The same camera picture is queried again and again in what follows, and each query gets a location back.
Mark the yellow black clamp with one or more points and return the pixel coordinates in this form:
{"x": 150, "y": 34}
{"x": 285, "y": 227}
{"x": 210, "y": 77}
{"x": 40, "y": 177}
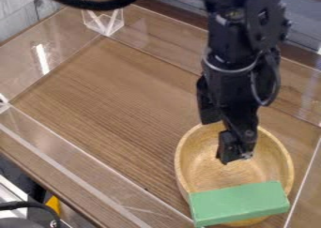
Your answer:
{"x": 53, "y": 204}

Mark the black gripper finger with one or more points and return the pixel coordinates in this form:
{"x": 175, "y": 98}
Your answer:
{"x": 207, "y": 110}
{"x": 233, "y": 148}

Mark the green rectangular block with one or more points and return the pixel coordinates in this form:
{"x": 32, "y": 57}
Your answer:
{"x": 238, "y": 203}

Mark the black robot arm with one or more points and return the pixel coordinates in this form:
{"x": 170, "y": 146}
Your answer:
{"x": 245, "y": 27}

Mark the clear acrylic corner bracket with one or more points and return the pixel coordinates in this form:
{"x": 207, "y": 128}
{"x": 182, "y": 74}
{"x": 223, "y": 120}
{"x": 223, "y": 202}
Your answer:
{"x": 103, "y": 23}

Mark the brown wooden bowl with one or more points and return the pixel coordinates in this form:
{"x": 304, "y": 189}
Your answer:
{"x": 199, "y": 171}

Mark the clear acrylic enclosure wall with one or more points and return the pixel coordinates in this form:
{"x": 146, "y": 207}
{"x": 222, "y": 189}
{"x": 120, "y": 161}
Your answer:
{"x": 98, "y": 107}

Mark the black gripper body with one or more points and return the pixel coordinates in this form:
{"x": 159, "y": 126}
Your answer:
{"x": 241, "y": 87}

